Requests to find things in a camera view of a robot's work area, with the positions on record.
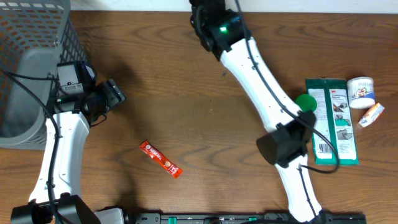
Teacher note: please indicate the red stick sachet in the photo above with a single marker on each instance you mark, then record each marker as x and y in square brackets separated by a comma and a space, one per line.
[157, 156]

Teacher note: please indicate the green 3M package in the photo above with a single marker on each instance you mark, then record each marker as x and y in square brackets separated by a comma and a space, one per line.
[334, 116]

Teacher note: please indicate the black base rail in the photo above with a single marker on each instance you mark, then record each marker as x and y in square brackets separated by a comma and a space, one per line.
[233, 218]

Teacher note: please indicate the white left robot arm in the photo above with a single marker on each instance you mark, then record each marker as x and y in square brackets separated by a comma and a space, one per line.
[56, 196]

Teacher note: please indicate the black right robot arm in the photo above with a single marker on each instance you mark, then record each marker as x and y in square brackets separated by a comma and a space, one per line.
[225, 33]

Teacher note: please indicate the green-lid jar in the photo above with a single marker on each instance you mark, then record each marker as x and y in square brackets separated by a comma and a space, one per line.
[306, 102]

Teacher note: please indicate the white blue-label tub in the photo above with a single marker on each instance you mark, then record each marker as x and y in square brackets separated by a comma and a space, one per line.
[361, 93]

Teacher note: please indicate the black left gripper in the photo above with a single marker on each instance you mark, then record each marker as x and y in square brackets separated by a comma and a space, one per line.
[112, 93]

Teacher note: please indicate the orange snack packet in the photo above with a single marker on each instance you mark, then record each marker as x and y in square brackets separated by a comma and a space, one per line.
[371, 115]

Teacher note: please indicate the grey plastic mesh basket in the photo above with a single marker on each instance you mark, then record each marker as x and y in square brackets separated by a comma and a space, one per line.
[36, 36]

